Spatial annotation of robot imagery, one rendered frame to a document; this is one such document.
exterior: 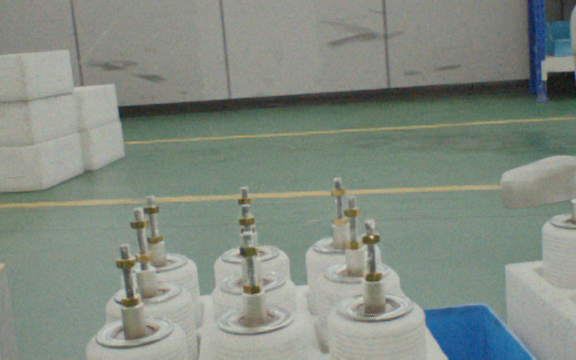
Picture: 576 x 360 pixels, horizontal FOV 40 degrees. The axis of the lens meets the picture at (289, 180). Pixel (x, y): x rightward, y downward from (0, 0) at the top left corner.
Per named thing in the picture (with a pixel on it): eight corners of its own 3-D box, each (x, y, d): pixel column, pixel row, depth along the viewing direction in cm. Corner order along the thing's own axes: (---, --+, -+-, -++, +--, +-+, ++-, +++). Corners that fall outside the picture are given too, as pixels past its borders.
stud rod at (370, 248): (380, 293, 77) (375, 219, 76) (377, 296, 76) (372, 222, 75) (370, 293, 78) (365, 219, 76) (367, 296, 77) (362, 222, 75)
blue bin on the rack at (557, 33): (542, 54, 518) (541, 22, 514) (603, 50, 510) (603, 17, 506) (551, 58, 470) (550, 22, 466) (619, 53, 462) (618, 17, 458)
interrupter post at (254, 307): (247, 330, 75) (244, 297, 75) (241, 322, 77) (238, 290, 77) (271, 325, 76) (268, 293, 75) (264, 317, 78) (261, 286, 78)
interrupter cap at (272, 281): (299, 279, 89) (298, 274, 89) (261, 301, 83) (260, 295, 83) (245, 273, 93) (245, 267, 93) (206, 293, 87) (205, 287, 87)
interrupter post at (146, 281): (149, 292, 89) (145, 264, 89) (163, 295, 88) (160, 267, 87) (133, 299, 87) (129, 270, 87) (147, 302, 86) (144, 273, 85)
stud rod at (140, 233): (151, 273, 87) (143, 208, 86) (143, 276, 86) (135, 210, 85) (147, 272, 88) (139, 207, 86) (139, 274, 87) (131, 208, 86)
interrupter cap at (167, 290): (150, 283, 93) (150, 277, 93) (196, 291, 88) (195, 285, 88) (100, 303, 87) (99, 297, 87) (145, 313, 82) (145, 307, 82)
